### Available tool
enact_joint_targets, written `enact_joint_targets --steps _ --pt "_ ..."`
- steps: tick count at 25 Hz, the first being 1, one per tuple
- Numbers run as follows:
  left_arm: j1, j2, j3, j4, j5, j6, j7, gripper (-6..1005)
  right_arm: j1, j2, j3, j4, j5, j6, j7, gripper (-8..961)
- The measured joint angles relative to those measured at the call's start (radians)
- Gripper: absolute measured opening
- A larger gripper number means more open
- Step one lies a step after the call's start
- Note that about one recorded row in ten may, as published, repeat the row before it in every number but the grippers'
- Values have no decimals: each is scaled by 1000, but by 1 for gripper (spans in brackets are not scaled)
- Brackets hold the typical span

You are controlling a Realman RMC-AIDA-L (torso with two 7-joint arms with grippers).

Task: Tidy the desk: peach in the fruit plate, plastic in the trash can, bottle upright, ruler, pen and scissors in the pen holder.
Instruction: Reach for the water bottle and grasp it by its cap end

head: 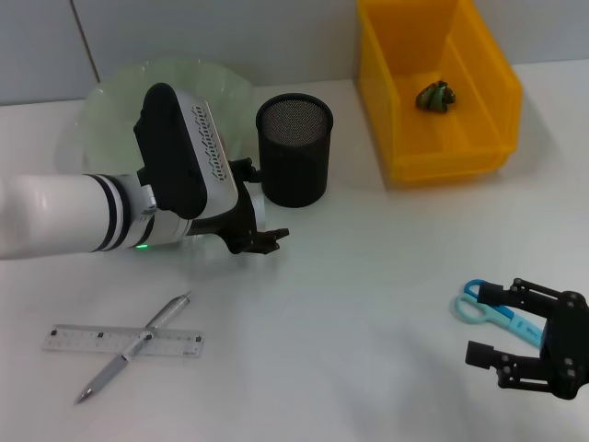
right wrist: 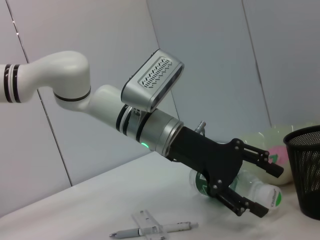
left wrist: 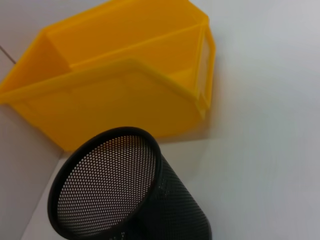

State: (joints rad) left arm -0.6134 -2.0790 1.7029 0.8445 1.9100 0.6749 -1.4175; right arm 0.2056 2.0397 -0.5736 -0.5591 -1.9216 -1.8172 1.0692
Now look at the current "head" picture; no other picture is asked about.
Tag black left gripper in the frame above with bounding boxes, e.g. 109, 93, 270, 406
191, 157, 291, 255

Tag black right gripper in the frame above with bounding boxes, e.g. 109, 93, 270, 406
465, 277, 589, 401

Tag blue scissors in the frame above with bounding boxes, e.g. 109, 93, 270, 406
454, 279, 547, 346

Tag green plastic wrapper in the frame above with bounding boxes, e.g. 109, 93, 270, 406
415, 78, 457, 114

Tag black mesh pen holder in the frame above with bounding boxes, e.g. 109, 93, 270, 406
255, 93, 335, 209

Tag silver ballpoint pen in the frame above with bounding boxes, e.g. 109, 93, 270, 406
74, 289, 193, 405

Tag translucent green fruit plate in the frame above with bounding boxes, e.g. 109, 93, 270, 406
75, 57, 254, 176

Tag clear plastic ruler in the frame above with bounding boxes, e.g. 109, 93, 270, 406
43, 323, 205, 360

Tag yellow plastic bin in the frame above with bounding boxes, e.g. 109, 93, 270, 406
356, 0, 525, 183

